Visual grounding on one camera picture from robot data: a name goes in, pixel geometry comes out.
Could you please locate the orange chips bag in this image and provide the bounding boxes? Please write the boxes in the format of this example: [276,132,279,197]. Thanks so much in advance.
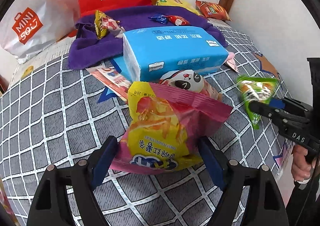
[195,0,232,22]

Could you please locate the yellow chips bag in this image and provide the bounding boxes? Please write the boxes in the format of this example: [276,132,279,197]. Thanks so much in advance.
[151,0,202,16]

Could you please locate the long red white snack packet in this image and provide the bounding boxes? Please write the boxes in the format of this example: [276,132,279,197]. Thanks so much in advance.
[86,65,134,102]

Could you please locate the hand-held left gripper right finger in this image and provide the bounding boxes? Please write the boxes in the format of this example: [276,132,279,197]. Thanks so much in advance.
[199,136,288,226]

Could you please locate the green triangular snack packet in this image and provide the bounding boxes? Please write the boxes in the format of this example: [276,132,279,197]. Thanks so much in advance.
[236,74,280,131]

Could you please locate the blue tissue pack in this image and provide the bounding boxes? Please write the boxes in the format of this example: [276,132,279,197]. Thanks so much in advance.
[112,26,229,82]

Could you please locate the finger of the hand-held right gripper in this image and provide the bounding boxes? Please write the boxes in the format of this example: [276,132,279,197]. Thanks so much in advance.
[271,98,312,116]
[250,100,283,126]

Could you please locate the pink snack packet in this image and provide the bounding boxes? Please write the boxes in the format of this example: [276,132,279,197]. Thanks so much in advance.
[223,52,241,74]

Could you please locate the gold candy packet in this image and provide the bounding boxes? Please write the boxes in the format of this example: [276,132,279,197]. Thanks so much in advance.
[94,10,125,40]

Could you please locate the small red snack packet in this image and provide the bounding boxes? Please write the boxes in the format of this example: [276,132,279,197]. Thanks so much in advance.
[166,15,190,27]

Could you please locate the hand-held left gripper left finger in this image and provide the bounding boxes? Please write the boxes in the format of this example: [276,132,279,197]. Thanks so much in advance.
[27,136,118,226]

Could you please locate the person's right hand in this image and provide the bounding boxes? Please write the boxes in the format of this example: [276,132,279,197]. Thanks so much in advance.
[291,145,314,181]

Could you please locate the grey checked blanket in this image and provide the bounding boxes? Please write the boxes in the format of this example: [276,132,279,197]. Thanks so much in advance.
[0,19,300,226]

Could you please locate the yellow and pink snack bag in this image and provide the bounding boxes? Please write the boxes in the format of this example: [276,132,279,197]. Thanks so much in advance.
[109,81,233,174]

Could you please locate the small blue snack packet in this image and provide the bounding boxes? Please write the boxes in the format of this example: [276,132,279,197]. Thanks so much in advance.
[148,14,168,25]

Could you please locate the purple towel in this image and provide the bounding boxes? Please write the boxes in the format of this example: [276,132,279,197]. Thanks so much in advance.
[68,5,228,69]

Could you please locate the panda print snack packet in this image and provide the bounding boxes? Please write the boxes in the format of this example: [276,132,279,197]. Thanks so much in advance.
[159,70,223,102]

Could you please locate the white plastic shopping bag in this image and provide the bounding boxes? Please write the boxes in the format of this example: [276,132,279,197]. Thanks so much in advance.
[0,0,80,64]

